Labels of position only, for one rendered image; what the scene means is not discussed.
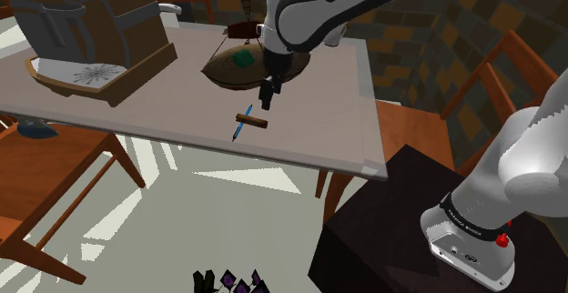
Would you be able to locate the dark robot stand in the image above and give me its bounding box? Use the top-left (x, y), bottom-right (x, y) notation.
top-left (308, 144), bottom-right (568, 293)

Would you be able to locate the dark blue object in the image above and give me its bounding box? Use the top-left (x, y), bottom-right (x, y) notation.
top-left (16, 117), bottom-right (60, 140)

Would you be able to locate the grey table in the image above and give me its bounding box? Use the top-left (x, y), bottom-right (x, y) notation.
top-left (0, 16), bottom-right (389, 181)

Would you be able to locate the brown coffee machine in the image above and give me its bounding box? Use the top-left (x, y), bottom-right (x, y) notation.
top-left (0, 0), bottom-right (179, 108)

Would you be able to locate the brown wooden stick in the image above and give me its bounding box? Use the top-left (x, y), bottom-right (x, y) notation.
top-left (235, 113), bottom-right (269, 129)

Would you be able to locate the dark purple plant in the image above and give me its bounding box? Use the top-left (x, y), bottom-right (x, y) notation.
top-left (192, 268), bottom-right (270, 293)

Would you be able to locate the brown oval bowl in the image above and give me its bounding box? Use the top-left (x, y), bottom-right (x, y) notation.
top-left (201, 43), bottom-right (311, 92)

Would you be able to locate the white vase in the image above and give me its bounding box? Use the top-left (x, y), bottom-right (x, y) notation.
top-left (322, 23), bottom-right (348, 48)

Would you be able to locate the dark red box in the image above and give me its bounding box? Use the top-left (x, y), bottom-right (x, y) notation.
top-left (227, 21), bottom-right (264, 41)

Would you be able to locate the green object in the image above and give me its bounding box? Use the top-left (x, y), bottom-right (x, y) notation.
top-left (233, 48), bottom-right (257, 69)

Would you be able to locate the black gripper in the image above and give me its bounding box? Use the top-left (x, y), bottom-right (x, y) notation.
top-left (259, 48), bottom-right (295, 111)

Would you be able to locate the blue pen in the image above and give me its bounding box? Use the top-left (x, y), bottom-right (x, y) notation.
top-left (231, 104), bottom-right (254, 143)

